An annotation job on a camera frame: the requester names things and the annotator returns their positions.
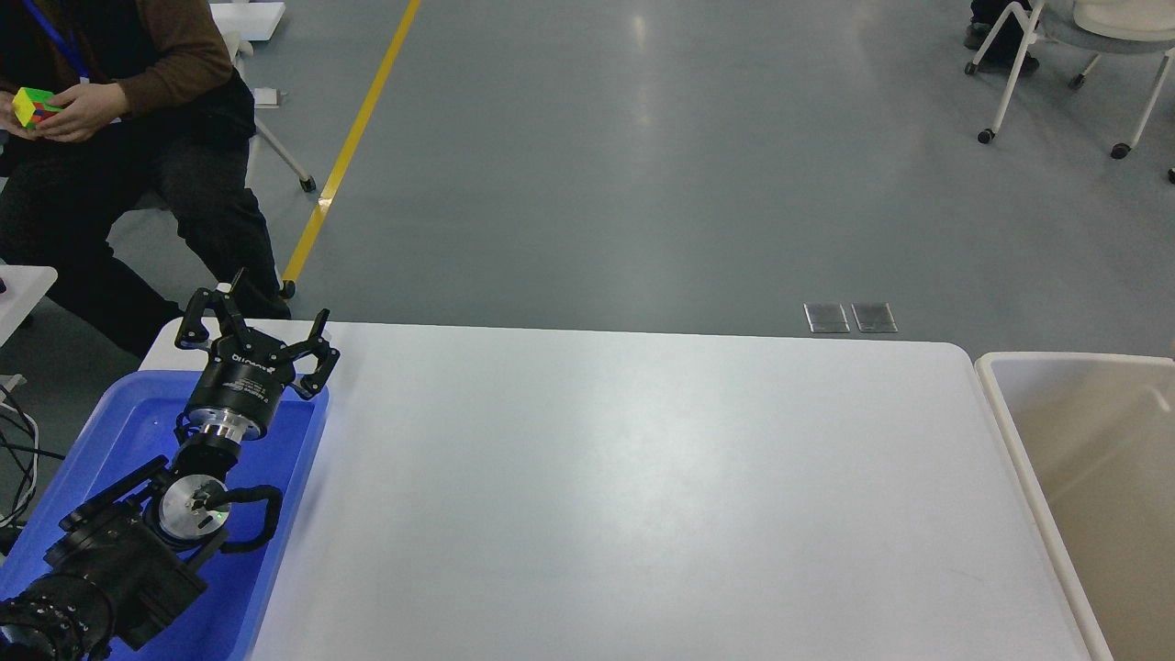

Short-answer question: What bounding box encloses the person in black trousers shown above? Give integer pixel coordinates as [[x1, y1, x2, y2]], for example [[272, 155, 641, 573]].
[[964, 1, 1032, 75]]

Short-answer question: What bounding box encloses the blue plastic bin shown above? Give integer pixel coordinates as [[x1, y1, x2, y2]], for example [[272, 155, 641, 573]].
[[0, 369, 330, 661]]

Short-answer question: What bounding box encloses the white side table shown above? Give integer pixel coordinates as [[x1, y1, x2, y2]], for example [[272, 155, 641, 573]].
[[1, 263, 58, 344]]

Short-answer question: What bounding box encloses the colourful puzzle cube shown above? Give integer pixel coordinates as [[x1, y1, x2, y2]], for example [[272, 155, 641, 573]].
[[11, 86, 62, 130]]

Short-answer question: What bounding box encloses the metal floor plate right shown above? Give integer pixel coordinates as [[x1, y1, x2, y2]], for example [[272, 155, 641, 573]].
[[851, 302, 899, 333]]

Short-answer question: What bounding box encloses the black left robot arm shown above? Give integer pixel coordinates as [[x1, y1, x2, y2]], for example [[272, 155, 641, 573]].
[[4, 282, 340, 660]]

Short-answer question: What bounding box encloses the white rolling chair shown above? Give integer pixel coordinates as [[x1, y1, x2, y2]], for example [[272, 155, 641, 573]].
[[965, 1, 1174, 160]]

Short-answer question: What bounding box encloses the grey office chair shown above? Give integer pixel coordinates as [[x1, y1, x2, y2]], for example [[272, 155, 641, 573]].
[[222, 32, 318, 193]]

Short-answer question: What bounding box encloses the seated person in black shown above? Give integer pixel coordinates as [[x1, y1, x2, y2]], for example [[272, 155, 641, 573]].
[[1, 1, 291, 357]]

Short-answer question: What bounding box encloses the white box on floor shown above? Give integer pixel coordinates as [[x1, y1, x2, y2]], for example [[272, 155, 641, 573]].
[[209, 1, 288, 41]]

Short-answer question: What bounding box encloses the white plastic bin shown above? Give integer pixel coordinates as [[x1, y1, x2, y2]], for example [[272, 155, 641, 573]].
[[975, 352, 1174, 660]]

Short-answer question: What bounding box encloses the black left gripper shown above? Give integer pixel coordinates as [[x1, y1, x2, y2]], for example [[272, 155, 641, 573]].
[[175, 270, 341, 443]]

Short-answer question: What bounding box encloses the black cables bundle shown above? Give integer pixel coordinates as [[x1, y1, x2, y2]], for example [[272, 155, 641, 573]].
[[0, 375, 65, 557]]

